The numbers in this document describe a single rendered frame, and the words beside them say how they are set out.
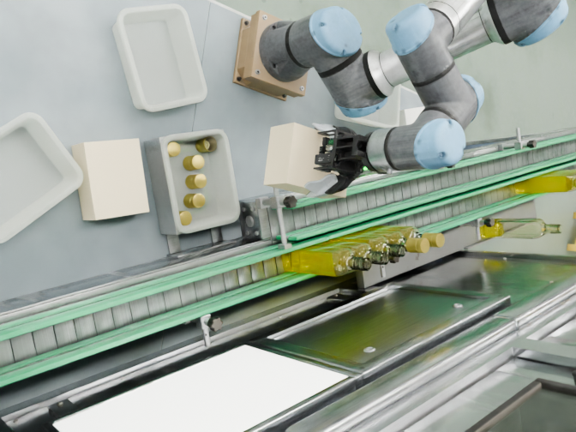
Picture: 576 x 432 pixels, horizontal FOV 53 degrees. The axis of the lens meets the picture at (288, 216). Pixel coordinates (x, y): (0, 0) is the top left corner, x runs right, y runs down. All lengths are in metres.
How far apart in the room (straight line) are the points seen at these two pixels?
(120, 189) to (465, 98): 0.71
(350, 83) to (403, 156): 0.47
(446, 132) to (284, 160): 0.35
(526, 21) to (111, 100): 0.89
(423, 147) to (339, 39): 0.50
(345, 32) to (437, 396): 0.81
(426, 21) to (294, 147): 0.35
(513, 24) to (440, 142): 0.46
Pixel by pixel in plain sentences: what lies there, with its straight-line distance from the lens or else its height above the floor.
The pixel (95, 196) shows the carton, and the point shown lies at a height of 0.83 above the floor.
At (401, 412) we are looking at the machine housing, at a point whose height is 1.42.
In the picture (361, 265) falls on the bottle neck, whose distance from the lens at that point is 1.24.
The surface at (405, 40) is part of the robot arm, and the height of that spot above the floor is 1.41.
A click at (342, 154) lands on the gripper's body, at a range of 1.05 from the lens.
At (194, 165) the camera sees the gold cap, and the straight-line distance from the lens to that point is 1.37.
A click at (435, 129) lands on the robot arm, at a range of 0.92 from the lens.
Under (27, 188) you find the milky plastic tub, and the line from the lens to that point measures 1.29.
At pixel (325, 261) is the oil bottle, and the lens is 1.30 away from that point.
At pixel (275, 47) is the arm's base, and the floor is 0.89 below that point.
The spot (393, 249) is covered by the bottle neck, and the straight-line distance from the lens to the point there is 1.33.
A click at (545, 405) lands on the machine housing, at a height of 1.56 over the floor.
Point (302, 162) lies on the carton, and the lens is 1.14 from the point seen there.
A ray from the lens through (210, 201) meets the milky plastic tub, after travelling 1.44.
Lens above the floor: 2.00
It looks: 51 degrees down
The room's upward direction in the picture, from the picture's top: 90 degrees clockwise
